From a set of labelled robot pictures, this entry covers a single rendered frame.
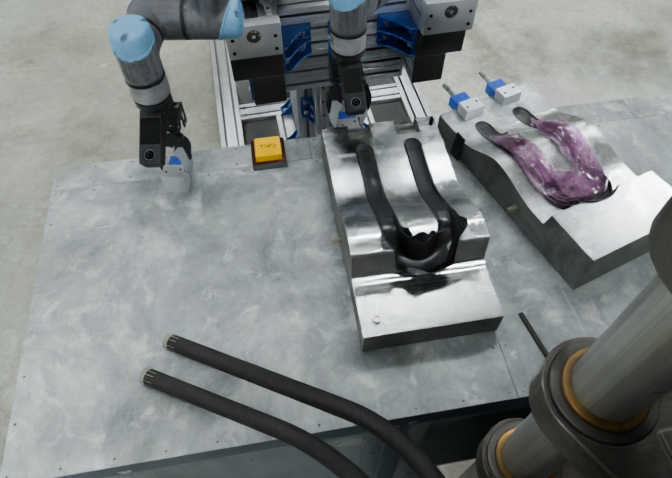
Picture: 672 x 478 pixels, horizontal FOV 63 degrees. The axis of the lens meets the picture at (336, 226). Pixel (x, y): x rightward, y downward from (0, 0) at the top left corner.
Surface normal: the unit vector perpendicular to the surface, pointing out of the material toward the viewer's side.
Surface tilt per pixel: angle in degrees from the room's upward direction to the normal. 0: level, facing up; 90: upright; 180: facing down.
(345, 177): 3
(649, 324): 90
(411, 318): 0
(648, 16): 0
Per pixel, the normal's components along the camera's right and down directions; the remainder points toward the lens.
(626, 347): -0.95, 0.25
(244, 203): 0.00, -0.58
